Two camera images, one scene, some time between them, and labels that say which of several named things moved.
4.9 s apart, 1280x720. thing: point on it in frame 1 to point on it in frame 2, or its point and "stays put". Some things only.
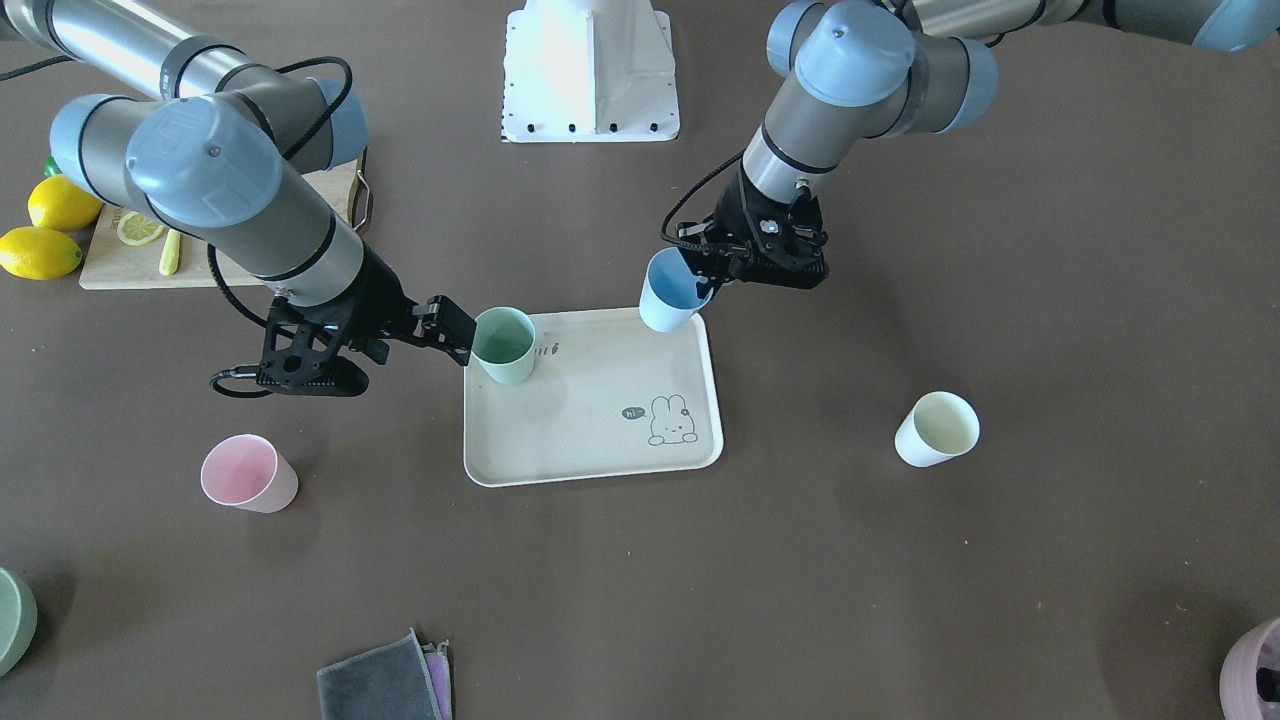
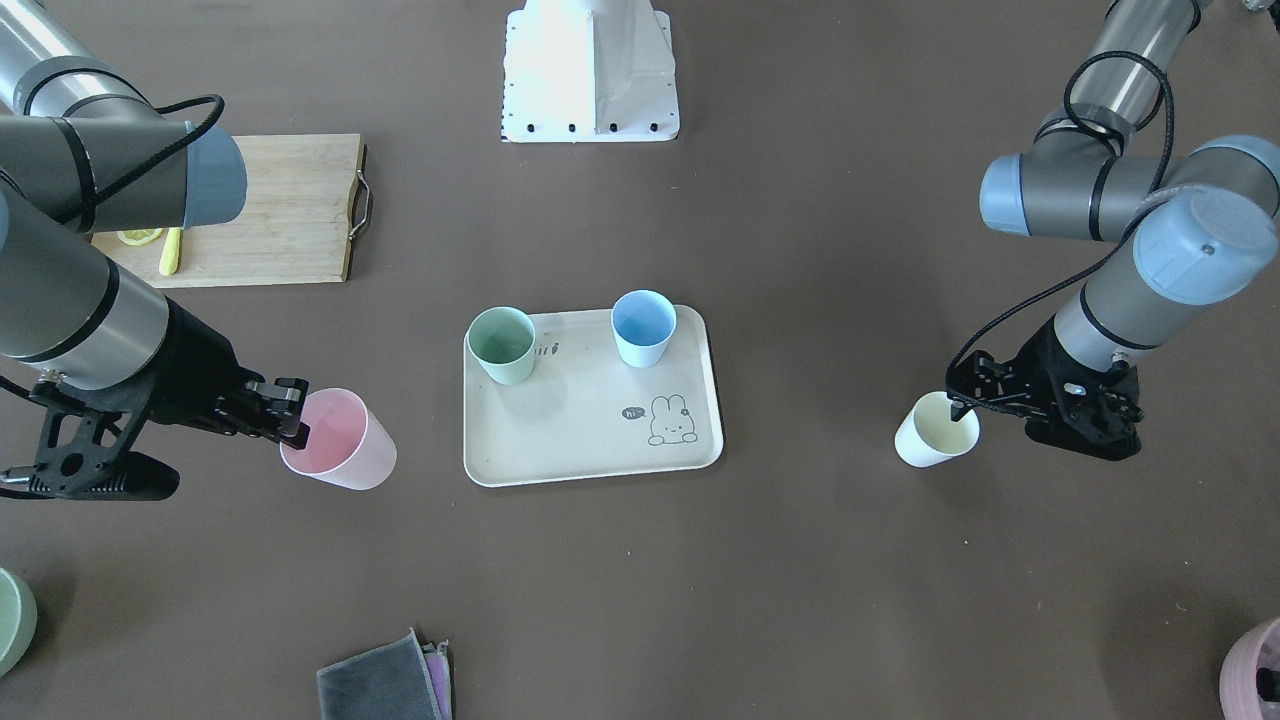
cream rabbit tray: (609, 398) stays put
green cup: (504, 344) stays put
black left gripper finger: (712, 269) to (958, 408)
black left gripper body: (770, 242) to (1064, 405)
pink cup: (244, 471) to (347, 444)
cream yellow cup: (937, 427) stays put
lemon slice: (136, 229) stays put
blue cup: (669, 298) to (643, 322)
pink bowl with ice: (1250, 676) stays put
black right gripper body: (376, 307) to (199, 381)
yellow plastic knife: (170, 258) stays put
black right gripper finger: (444, 326) to (284, 401)
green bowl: (18, 621) stays put
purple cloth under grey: (438, 670) stays put
